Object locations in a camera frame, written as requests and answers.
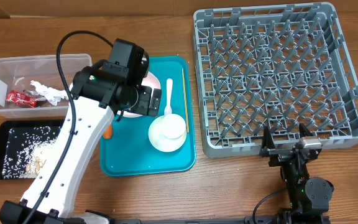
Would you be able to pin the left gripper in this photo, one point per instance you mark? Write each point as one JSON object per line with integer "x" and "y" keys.
{"x": 143, "y": 106}

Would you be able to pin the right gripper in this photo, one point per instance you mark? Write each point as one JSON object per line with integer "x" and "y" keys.
{"x": 279, "y": 154}

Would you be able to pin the small white cup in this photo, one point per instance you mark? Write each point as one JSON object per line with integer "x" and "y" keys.
{"x": 173, "y": 126}

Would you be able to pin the orange carrot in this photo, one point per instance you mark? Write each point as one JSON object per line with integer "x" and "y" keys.
{"x": 108, "y": 132}

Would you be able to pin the white tissue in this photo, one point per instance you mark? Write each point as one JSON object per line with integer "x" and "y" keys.
{"x": 53, "y": 96}

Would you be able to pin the red snack wrapper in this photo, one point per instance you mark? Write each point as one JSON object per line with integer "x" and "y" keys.
{"x": 20, "y": 98}

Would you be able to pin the rice food scraps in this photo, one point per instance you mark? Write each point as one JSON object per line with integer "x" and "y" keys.
{"x": 27, "y": 151}

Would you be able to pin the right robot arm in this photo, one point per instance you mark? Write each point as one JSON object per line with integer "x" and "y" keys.
{"x": 309, "y": 196}

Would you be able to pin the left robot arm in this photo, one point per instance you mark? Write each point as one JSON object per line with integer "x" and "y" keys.
{"x": 98, "y": 92}

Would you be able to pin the grey plastic dishwasher rack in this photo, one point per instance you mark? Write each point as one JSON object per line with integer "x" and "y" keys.
{"x": 275, "y": 67}

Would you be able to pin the clear plastic waste bin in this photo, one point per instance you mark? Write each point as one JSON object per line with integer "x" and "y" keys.
{"x": 16, "y": 73}

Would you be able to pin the white plastic spoon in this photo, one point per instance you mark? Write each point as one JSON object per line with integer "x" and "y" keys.
{"x": 168, "y": 108}

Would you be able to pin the large white plate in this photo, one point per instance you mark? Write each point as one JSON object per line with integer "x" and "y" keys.
{"x": 150, "y": 80}

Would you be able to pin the white saucer plate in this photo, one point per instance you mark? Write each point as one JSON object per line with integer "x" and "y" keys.
{"x": 159, "y": 141}

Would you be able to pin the teal plastic serving tray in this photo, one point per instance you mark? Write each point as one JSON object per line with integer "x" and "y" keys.
{"x": 129, "y": 151}

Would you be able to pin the wooden chopstick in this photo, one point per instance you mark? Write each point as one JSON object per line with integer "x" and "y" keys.
{"x": 185, "y": 101}

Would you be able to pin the black plastic tray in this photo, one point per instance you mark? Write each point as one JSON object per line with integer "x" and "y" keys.
{"x": 7, "y": 125}

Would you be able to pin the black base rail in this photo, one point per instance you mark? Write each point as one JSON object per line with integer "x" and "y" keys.
{"x": 191, "y": 221}

